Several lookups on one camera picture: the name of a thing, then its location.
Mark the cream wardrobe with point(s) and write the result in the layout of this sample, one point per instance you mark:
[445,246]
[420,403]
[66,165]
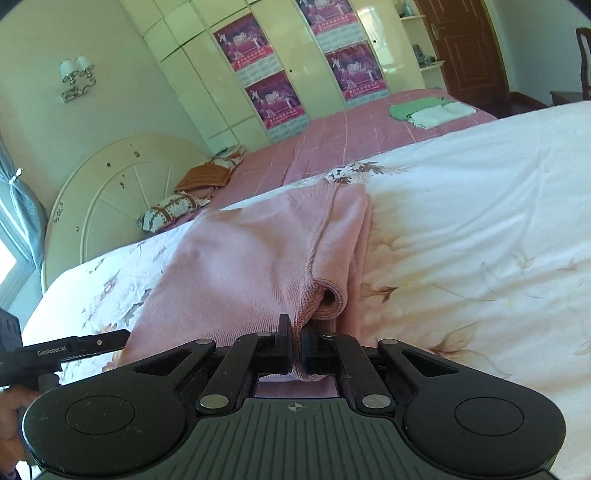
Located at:
[194,83]

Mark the orange pillow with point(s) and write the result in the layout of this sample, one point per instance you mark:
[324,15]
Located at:
[203,177]

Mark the wall lamp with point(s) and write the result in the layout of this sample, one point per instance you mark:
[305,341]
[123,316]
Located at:
[76,76]

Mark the white folded cloth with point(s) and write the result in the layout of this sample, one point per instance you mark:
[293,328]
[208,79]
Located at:
[438,116]

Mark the purple wall poster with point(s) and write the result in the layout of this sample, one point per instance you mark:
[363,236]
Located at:
[325,16]
[274,99]
[238,44]
[353,67]

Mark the cream corner shelf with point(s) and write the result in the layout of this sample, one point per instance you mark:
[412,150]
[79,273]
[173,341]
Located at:
[422,55]

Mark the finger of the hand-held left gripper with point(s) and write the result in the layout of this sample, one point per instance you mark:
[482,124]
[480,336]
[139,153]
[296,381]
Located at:
[99,344]

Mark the dark wooden chair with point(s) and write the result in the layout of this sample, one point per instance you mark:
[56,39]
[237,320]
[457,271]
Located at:
[584,64]

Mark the white floral quilt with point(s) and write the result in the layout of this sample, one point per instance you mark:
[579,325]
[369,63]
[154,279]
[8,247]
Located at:
[461,207]

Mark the grey curtain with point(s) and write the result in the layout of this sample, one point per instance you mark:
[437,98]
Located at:
[21,203]

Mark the brown wooden door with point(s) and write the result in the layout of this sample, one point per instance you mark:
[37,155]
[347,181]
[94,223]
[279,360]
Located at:
[461,46]

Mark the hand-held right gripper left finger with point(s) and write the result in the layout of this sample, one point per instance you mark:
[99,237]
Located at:
[282,342]

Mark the person's left hand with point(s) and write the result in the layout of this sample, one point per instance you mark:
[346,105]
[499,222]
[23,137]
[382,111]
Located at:
[14,424]

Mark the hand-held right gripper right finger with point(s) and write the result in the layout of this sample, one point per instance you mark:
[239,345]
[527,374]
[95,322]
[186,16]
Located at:
[314,356]

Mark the round cream headboard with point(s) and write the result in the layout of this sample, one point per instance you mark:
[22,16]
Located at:
[106,184]

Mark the pink checked bed sheet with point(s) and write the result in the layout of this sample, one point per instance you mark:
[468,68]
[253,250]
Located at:
[332,138]

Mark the brown patterned pillow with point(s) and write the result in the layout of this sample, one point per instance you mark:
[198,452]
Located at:
[173,210]

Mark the pink knit sweater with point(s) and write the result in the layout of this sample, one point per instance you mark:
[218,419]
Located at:
[240,267]

